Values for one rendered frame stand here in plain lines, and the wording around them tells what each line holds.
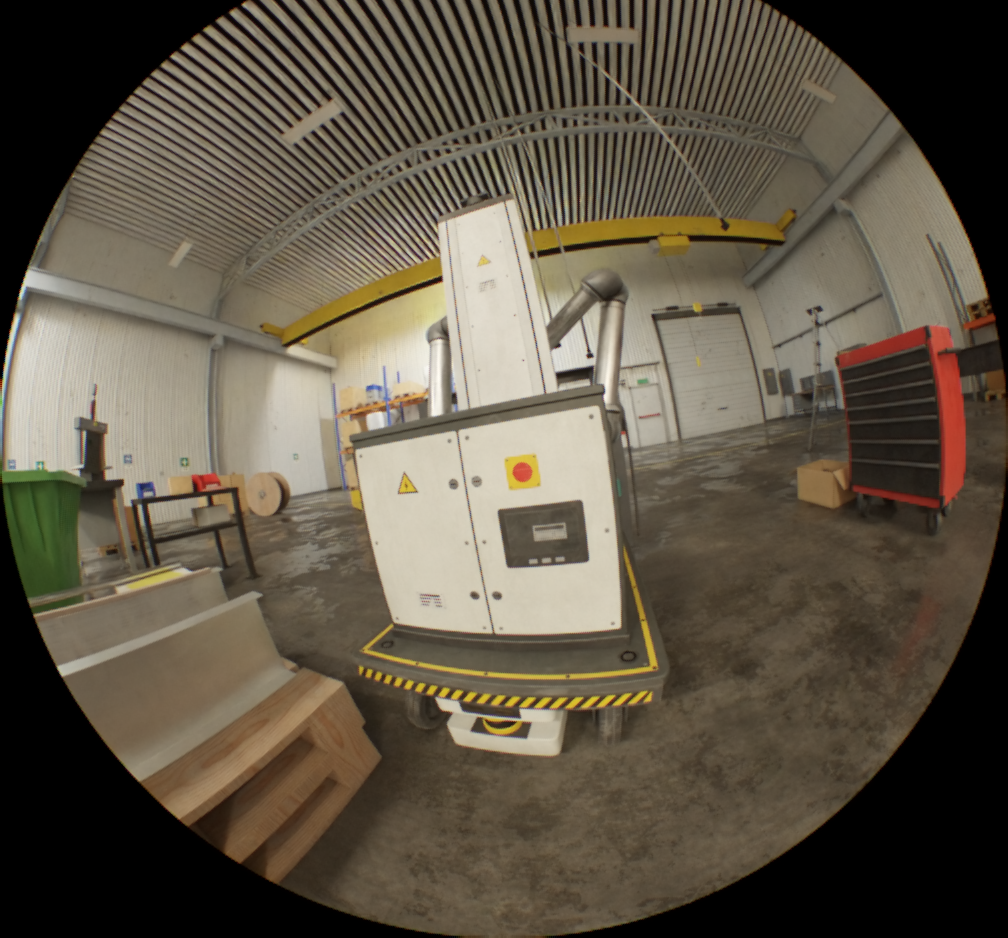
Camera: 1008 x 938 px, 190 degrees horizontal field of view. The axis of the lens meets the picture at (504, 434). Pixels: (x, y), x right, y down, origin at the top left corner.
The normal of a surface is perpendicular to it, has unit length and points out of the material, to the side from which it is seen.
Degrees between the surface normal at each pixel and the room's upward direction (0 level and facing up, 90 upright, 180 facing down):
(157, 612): 90
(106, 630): 90
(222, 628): 90
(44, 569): 106
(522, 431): 90
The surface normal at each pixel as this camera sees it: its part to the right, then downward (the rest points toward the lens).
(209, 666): 0.97, -0.16
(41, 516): 0.93, 0.11
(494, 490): -0.26, 0.00
